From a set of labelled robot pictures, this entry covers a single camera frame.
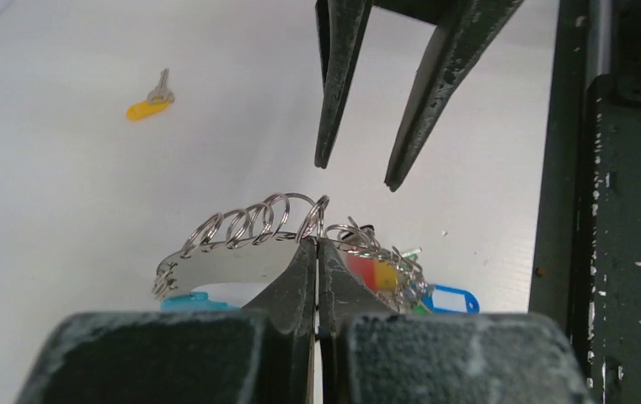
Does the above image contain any blue handled metal keyring holder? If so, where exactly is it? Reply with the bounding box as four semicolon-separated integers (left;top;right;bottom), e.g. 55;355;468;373
152;193;329;311

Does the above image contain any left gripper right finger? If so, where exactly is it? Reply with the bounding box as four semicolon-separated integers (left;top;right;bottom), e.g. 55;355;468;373
318;241;591;403

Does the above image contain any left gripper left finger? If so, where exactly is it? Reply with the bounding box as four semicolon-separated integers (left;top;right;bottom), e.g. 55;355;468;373
17;240;317;403

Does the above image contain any yellow tagged key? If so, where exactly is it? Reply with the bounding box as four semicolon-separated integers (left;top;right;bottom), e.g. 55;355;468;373
126;68;175;121

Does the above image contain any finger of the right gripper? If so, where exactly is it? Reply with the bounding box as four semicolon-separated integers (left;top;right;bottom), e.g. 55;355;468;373
385;0;522;192
314;0;373;168

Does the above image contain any bunch of coloured tagged keys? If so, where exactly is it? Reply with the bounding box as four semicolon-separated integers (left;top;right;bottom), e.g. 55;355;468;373
322;218;480;314

